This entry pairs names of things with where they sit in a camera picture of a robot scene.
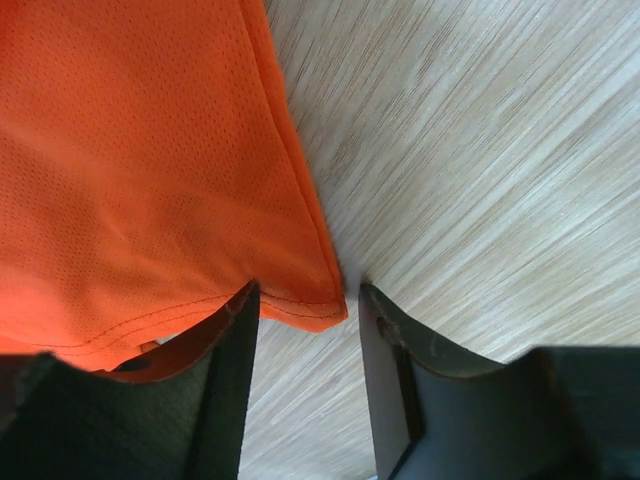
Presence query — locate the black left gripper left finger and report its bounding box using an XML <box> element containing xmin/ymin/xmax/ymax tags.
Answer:
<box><xmin>1</xmin><ymin>283</ymin><xmax>260</xmax><ymax>479</ymax></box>

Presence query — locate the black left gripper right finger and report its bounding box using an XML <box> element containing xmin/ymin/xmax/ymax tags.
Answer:
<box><xmin>358</xmin><ymin>284</ymin><xmax>639</xmax><ymax>479</ymax></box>

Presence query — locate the orange t-shirt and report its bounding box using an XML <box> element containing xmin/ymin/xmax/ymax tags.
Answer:
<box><xmin>1</xmin><ymin>1</ymin><xmax>347</xmax><ymax>370</ymax></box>

